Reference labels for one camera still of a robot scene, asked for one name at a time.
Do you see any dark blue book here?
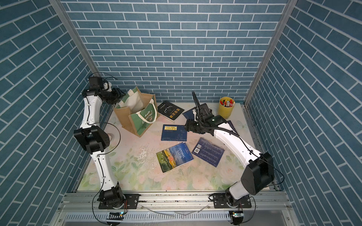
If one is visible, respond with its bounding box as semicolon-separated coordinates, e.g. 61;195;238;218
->
161;125;187;141
183;107;196;121
227;120;238;133
191;137;224;167

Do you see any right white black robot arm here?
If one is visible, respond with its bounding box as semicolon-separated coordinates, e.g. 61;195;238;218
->
185;91;275;206

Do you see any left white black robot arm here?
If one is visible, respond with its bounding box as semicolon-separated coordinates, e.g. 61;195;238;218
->
74;88;125;209

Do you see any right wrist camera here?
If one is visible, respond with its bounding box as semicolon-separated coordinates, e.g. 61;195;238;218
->
199;103;214;121

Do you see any black book orange title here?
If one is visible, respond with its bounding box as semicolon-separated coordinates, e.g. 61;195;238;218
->
157;101;184;121

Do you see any colourful landscape cover book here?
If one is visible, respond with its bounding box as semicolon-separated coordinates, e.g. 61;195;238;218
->
156;142;194;173

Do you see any tan canvas tote bag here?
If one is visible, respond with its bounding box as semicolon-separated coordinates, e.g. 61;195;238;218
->
114;87;158;137

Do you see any yellow pen cup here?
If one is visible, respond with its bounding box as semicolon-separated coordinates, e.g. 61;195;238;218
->
218;97;235;119

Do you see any aluminium front rail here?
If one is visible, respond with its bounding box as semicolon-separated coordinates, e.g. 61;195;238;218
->
51;191;298;226

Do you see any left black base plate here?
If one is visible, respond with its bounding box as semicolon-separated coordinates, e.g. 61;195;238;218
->
97;194;140;210

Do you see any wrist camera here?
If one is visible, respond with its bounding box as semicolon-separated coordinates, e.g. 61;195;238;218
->
199;103;214;121
88;76;111;91

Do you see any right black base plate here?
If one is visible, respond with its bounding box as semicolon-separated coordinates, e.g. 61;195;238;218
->
208;193;252;209

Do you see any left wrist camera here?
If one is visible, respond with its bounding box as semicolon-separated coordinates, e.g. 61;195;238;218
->
88;76;111;91

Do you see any clear tape roll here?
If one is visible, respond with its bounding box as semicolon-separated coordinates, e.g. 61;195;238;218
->
107;133;113;141

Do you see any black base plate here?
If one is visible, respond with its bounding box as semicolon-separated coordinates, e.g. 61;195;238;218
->
97;194;140;210
208;193;252;209

